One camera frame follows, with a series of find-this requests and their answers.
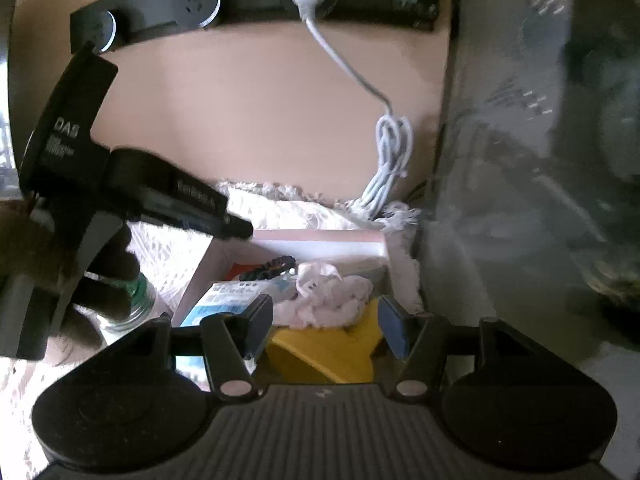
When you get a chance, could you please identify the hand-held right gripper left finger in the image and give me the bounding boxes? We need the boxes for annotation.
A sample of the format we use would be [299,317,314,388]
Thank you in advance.
[127,294,275,403]

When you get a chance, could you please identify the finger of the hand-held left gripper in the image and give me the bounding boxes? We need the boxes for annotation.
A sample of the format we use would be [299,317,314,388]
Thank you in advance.
[139,199,254,241]
[106,149,229,227]

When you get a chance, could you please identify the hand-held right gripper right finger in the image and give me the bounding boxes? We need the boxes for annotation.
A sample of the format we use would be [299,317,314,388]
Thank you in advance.
[377,294,532,397]

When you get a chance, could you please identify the light blue packet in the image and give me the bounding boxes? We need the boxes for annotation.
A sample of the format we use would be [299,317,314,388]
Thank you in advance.
[172,279,297,377]

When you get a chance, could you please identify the yellow ring toy package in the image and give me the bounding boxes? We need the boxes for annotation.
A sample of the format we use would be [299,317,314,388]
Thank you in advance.
[265,297,385,387]

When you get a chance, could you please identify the white tissue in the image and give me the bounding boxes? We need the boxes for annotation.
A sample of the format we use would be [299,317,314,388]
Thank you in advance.
[272,260,376,332]

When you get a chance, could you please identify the pink box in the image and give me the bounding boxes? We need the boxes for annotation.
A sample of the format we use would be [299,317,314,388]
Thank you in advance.
[172,229,394,332]

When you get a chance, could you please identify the person's left hand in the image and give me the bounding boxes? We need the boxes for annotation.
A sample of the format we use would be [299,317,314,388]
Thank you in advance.
[47,230,142,361]

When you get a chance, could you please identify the white lace cloth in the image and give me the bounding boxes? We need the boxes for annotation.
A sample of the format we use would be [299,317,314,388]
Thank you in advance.
[0,177,427,480]

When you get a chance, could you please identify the clear bottle with green cap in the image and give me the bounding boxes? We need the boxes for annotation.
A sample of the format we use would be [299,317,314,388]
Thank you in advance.
[97,275,173,347]

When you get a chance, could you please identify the white cable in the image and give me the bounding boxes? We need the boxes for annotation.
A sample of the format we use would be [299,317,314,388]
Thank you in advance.
[304,14,416,222]

